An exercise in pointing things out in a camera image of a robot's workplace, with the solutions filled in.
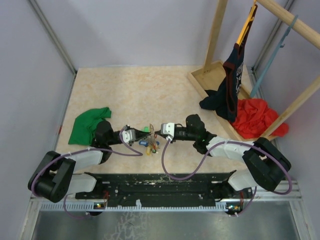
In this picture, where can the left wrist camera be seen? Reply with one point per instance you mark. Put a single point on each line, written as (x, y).
(127, 135)

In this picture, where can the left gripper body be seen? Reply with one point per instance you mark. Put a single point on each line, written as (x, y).
(116, 139)

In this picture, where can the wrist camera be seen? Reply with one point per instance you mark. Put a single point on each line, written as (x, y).
(127, 135)
(170, 128)

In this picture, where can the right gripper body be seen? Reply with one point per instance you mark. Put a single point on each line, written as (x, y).
(183, 135)

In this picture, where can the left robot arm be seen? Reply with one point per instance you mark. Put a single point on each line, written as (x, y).
(56, 176)

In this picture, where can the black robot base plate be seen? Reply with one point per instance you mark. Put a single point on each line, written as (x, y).
(118, 185)

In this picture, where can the large metal keyring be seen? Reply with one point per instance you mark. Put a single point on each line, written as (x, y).
(152, 135)

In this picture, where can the bunch of tagged keys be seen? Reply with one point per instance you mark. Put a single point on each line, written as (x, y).
(151, 147)

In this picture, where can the wooden clothes rack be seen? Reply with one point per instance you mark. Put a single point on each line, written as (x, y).
(211, 74)

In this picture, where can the blue clothes hanger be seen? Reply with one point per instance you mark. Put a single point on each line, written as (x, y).
(272, 57)

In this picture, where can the red cloth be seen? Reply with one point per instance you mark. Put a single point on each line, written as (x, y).
(254, 116)

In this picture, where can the green cloth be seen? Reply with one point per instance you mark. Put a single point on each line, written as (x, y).
(85, 125)

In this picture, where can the aluminium frame rail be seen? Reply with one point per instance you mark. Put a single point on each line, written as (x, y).
(170, 203)

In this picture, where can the yellow clothes hanger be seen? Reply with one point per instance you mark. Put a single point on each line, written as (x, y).
(249, 19)

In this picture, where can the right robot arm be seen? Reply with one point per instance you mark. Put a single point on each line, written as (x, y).
(266, 166)

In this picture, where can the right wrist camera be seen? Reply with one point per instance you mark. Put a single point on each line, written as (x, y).
(170, 128)

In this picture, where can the dark navy jersey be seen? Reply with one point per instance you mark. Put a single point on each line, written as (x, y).
(224, 101)

